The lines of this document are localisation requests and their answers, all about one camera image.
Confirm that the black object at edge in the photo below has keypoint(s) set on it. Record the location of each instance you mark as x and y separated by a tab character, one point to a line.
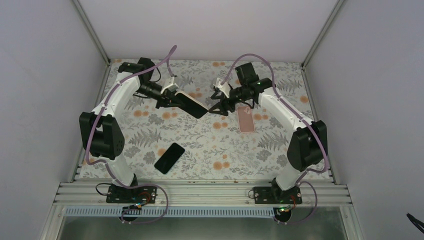
416	222

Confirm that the floral patterned table mat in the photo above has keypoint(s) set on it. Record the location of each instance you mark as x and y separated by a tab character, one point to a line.
215	149

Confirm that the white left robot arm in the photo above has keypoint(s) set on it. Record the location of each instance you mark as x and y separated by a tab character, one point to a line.
102	137

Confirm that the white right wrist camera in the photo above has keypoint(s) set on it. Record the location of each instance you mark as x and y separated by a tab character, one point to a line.
222	86

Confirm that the black smartphone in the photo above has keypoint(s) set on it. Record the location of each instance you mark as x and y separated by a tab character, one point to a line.
169	158

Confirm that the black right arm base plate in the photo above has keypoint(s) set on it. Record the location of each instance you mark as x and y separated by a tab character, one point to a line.
263	195

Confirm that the grey slotted cable duct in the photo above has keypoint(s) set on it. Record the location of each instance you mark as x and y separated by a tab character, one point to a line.
172	211

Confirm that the phone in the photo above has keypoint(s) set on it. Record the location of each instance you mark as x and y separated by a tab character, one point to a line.
190	105

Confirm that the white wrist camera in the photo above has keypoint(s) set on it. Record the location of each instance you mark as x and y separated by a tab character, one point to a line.
222	86
169	85

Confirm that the pink phone case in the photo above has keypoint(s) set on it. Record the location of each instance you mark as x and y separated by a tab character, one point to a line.
245	119

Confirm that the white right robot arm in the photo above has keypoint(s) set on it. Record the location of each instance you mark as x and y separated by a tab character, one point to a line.
308	147

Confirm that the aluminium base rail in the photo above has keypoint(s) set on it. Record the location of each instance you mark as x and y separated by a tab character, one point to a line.
184	193

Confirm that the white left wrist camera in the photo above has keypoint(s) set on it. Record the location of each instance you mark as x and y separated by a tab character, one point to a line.
169	85

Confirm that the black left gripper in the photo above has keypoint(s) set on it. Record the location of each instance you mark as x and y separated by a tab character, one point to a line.
167	97

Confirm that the aluminium enclosure frame post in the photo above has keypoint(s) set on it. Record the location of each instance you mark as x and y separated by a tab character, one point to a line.
90	29

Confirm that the right aluminium frame post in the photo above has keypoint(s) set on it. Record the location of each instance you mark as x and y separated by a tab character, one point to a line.
322	33

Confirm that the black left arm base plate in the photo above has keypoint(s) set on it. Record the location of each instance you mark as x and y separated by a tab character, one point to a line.
121	195

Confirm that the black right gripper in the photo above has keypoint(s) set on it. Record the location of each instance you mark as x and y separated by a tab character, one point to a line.
224	102

